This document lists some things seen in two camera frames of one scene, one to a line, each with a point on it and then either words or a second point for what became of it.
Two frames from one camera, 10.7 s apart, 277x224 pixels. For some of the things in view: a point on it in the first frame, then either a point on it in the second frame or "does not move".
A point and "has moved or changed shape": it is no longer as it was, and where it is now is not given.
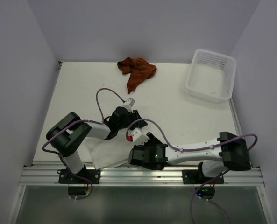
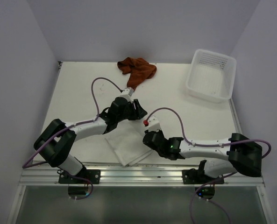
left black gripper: [134, 115] → [140, 112]
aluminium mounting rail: [49, 176] does not move
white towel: [115, 151] has moved or changed shape
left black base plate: [65, 177] does not move
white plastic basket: [211, 75] does not move
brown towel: [139, 69] does not move
